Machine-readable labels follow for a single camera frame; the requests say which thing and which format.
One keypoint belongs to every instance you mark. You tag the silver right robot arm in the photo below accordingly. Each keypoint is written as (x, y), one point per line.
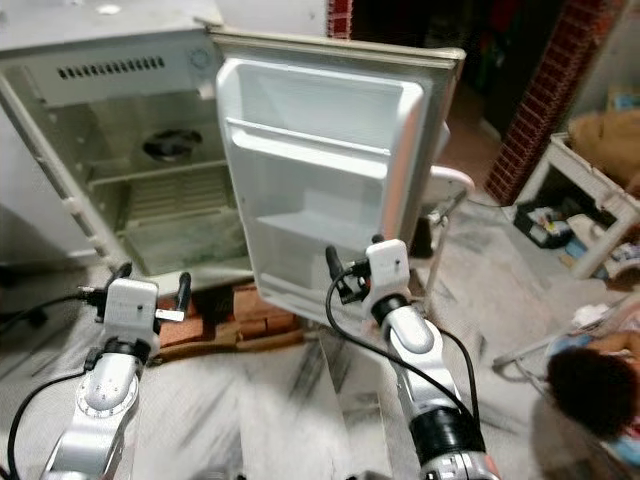
(412, 338)

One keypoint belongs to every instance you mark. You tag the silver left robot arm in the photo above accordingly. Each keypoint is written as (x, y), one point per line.
(105, 397)

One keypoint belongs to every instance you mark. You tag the red bricks under fridge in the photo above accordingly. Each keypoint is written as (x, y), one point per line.
(260, 318)

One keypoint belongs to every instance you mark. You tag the white fridge door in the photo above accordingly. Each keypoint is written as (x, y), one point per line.
(320, 180)

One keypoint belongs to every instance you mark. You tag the small white fridge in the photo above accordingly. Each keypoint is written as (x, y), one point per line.
(100, 120)

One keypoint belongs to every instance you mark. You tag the black bowl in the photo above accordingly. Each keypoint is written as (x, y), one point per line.
(172, 146)

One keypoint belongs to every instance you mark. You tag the black box with items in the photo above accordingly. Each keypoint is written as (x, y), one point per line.
(543, 225)

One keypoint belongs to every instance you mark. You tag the white side table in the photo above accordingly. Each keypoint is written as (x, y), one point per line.
(585, 185)

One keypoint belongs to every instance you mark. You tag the red brick pillar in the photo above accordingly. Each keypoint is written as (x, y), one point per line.
(550, 90)

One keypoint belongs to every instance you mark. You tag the brown bag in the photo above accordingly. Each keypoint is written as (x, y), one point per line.
(605, 150)

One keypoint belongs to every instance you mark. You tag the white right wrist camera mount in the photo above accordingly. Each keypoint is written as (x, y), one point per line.
(388, 270)

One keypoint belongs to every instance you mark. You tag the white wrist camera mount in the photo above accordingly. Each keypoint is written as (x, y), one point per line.
(133, 310)
(388, 270)

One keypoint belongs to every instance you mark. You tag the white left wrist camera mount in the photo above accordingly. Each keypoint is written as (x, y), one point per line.
(133, 310)

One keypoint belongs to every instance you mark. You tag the white metal frame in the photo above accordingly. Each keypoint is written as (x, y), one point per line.
(600, 316)

